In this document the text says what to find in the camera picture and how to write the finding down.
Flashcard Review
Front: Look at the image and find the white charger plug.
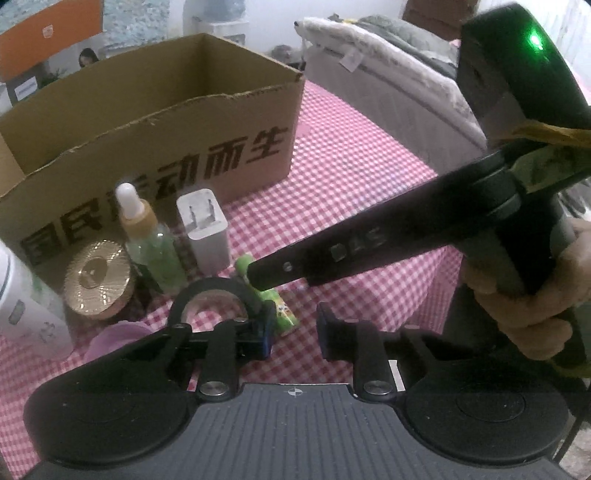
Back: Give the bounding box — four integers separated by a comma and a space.
176, 187, 230, 274

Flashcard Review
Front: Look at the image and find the grey green blanket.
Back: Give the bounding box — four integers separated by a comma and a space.
358, 14, 462, 81

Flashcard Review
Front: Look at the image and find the blue water jug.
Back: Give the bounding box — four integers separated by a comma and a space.
184, 0, 246, 20

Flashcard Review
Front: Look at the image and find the blue floral cloth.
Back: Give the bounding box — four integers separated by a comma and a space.
0, 0, 186, 49

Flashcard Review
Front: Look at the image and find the person's right hand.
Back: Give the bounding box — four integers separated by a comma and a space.
463, 216, 591, 361

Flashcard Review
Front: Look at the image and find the pink checked tablecloth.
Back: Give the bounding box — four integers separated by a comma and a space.
0, 80, 467, 480

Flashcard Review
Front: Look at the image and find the brown wooden board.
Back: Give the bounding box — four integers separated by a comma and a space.
401, 0, 481, 43

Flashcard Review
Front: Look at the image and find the white plastic bottle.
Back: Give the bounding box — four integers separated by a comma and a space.
0, 240, 75, 364

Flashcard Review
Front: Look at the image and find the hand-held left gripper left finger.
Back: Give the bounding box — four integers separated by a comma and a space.
158, 300, 278, 402

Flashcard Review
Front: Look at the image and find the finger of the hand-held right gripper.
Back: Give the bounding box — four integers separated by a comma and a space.
247, 239, 325, 292

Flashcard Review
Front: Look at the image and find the white water dispenser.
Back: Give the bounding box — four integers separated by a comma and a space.
190, 16, 249, 45

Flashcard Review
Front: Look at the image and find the green dropper bottle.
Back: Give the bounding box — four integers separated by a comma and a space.
115, 182, 188, 295

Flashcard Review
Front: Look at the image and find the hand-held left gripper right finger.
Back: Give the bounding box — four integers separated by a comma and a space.
317, 302, 445, 402

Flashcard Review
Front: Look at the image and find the black tape roll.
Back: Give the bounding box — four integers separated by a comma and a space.
168, 277, 253, 334

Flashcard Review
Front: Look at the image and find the orange lidded printed carton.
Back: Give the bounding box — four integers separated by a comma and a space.
0, 0, 108, 110

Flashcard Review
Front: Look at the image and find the purple plastic lid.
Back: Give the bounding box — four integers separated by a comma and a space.
85, 321, 154, 366

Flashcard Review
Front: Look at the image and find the brown cardboard box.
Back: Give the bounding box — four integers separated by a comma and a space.
0, 32, 306, 269

